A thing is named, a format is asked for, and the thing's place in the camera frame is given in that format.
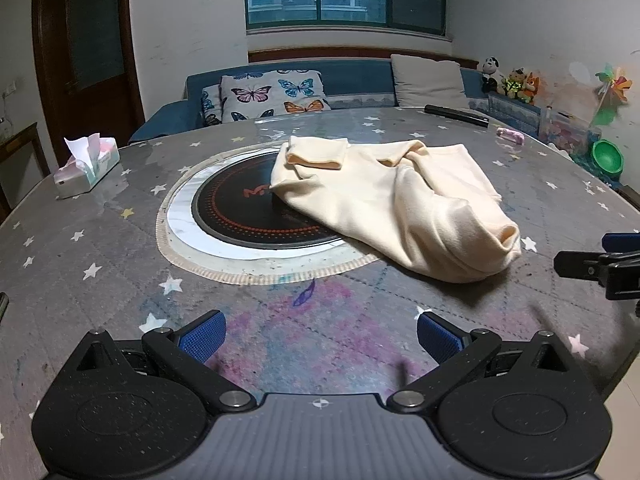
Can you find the orange fox plush toy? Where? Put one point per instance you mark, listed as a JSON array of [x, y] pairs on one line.
[[533, 87]]

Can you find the panda plush toy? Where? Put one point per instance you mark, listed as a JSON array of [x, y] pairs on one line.
[[490, 74]]

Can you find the black round induction cooktop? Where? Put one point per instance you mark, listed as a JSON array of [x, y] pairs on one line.
[[235, 210]]

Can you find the grey star-print tablecloth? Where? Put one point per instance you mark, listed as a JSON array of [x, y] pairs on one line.
[[350, 320]]

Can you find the tissue box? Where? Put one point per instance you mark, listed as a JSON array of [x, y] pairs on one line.
[[85, 170]]

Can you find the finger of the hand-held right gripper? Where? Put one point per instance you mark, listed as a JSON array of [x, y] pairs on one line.
[[622, 241], [585, 264]]

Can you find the beige cushion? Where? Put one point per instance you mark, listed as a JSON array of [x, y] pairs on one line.
[[427, 80]]

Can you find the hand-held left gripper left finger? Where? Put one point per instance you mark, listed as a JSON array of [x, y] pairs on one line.
[[207, 334]]

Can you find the blue sofa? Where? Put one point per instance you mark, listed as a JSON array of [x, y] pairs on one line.
[[350, 77]]

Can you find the blue patterned storage box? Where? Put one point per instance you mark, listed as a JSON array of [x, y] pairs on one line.
[[512, 112]]

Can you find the large butterfly-print pillow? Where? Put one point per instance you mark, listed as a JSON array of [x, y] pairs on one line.
[[272, 95]]

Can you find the green toy bowl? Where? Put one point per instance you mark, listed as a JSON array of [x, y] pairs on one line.
[[607, 156]]

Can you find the clear plastic storage box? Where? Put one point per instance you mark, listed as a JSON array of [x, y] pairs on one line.
[[570, 132]]

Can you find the wooden chair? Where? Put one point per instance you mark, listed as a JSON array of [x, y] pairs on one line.
[[22, 160]]

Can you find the colourful pinwheel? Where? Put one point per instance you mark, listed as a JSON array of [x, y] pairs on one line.
[[611, 87]]

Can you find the small butterfly-print pillow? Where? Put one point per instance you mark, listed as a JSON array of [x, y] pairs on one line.
[[210, 106]]

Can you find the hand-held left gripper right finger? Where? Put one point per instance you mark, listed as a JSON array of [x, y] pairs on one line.
[[439, 335]]

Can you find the yellow-green plush toy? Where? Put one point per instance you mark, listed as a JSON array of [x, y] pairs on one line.
[[515, 84]]

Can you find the cream fleece garment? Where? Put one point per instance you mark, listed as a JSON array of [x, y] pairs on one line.
[[400, 210]]

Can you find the black remote control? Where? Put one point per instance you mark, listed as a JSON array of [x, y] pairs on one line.
[[455, 114]]

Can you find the small pink object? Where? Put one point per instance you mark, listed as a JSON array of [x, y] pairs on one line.
[[510, 135]]

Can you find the dark wooden door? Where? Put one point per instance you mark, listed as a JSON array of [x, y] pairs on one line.
[[85, 50]]

